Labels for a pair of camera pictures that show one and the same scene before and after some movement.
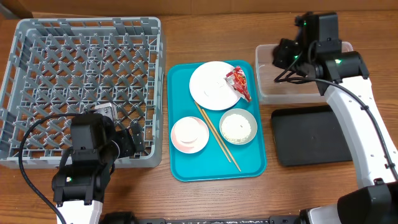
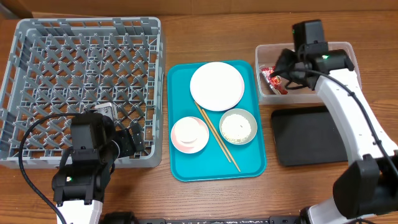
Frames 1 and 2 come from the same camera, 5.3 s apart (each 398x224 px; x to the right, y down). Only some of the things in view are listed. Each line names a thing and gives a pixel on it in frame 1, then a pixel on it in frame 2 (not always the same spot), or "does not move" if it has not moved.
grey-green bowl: x=238 y=126 does not move
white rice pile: x=236 y=128 does not move
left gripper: x=130 y=147 does not move
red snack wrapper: x=237 y=78 to x=274 y=81
